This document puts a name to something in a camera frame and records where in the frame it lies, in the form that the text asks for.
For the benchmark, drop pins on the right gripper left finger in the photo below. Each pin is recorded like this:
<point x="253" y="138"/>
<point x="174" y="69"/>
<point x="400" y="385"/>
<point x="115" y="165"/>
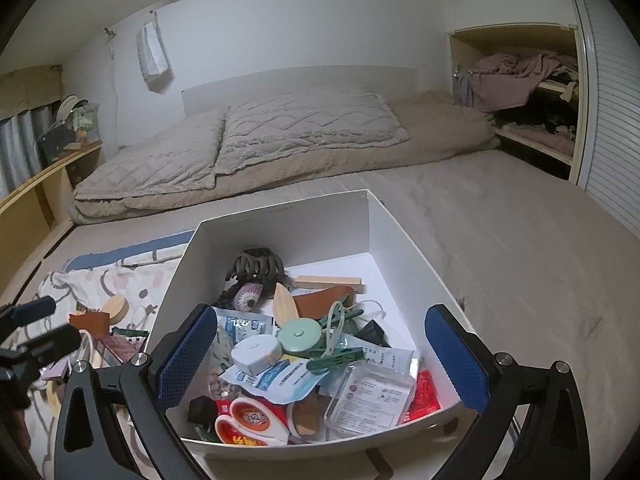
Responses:
<point x="179" y="355"/>

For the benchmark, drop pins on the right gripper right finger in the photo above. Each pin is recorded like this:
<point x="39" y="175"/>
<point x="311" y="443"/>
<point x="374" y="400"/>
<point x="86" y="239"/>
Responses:
<point x="465" y="359"/>

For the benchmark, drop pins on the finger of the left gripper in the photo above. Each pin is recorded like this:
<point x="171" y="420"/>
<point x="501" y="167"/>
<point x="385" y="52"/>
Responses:
<point x="33" y="311"/>

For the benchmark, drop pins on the small black square cup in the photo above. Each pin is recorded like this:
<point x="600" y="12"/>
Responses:
<point x="202" y="411"/>

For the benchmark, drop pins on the white round tape measure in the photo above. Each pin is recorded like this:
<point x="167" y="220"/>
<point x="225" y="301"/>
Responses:
<point x="255" y="354"/>

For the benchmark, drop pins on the green clip with white loop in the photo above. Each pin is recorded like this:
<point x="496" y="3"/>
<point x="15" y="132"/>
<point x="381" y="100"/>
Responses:
<point x="354" y="317"/>

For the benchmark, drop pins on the red cardboard box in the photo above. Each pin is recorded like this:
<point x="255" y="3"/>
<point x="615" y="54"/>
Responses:
<point x="115" y="349"/>

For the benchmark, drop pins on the cartoon print blanket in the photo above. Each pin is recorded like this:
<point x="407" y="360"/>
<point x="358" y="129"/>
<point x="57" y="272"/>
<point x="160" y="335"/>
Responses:
<point x="80" y="286"/>

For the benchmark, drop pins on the red white round packet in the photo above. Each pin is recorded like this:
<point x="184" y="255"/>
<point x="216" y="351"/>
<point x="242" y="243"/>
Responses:
<point x="249" y="422"/>

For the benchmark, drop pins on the wooden side shelf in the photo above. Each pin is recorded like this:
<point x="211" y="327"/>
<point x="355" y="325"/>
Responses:
<point x="34" y="219"/>

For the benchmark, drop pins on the clear plastic case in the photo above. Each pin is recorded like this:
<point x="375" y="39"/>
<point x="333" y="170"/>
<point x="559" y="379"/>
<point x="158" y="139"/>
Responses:
<point x="370" y="399"/>

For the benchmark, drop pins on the blue white wipe packet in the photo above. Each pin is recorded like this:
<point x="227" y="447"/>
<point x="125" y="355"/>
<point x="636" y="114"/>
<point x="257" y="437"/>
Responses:
<point x="286" y="382"/>

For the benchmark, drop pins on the leaf shaped wooden piece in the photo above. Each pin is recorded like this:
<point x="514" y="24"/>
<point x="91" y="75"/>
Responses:
<point x="284" y="309"/>

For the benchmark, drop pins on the green round tape measure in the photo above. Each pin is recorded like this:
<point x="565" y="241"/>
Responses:
<point x="300" y="336"/>

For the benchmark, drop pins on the black hair claw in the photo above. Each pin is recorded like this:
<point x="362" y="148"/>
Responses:
<point x="257" y="264"/>

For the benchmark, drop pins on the wooden stick block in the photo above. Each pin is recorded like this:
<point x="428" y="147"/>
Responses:
<point x="322" y="282"/>

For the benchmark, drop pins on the brown leather piece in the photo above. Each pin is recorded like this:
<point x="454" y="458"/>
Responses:
<point x="317" y="304"/>

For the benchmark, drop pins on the white shoe box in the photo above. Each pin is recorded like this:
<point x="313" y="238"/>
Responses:
<point x="344" y="234"/>

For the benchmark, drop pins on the left grey quilted pillow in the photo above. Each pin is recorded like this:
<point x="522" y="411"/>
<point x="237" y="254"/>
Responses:
<point x="180" y="158"/>

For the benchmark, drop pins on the grey quilted pillow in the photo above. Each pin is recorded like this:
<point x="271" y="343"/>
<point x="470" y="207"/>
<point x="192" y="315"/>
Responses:
<point x="180" y="158"/>
<point x="304" y="120"/>

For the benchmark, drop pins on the beige duvet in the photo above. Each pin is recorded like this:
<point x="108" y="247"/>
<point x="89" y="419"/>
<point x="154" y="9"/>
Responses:
<point x="438" y="129"/>

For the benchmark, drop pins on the pile of clothes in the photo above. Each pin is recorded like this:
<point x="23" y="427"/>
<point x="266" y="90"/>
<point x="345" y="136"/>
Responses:
<point x="540" y="91"/>

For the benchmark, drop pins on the right grey quilted pillow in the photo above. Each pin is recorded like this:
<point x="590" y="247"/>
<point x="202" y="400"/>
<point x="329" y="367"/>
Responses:
<point x="304" y="120"/>

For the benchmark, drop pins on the white wall bag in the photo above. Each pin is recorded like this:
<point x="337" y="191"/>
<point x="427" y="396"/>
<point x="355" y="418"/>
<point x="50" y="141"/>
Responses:
<point x="151" y="53"/>

